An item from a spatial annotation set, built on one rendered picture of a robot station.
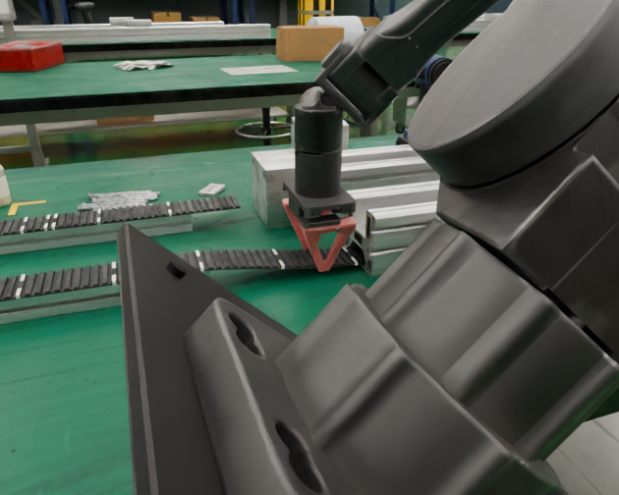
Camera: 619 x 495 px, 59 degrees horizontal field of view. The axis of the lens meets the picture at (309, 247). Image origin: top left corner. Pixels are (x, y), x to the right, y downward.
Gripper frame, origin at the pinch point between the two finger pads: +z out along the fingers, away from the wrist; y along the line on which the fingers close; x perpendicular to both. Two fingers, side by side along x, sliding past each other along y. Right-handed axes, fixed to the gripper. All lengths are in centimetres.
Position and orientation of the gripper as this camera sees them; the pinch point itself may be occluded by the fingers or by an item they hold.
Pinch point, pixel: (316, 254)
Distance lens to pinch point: 71.7
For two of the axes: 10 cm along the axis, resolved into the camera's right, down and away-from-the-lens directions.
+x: -9.5, 1.3, -2.8
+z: -0.1, 8.9, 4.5
